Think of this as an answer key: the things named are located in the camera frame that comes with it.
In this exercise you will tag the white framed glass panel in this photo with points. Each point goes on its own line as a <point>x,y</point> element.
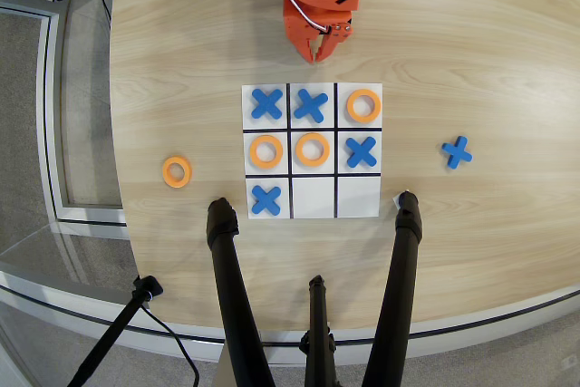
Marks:
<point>47,110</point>

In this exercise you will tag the thin black tripod leg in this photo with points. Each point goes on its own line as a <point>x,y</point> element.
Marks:
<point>318,328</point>

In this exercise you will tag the thick black tripod leg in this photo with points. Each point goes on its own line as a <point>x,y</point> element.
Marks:
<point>231,278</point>
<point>399,278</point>

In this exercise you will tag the blue foam cross piece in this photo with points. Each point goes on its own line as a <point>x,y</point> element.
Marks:
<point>267,104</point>
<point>266,200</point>
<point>311,106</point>
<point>361,151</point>
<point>457,152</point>

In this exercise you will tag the small white paper tag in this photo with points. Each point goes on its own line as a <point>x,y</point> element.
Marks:
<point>395,200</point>

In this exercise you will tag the white tic-tac-toe board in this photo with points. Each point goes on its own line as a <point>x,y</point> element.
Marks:
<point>312,199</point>

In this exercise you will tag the slim black stand pole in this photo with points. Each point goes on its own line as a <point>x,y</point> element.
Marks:
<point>113,337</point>

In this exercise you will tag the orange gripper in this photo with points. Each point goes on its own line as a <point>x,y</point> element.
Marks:
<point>300,28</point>

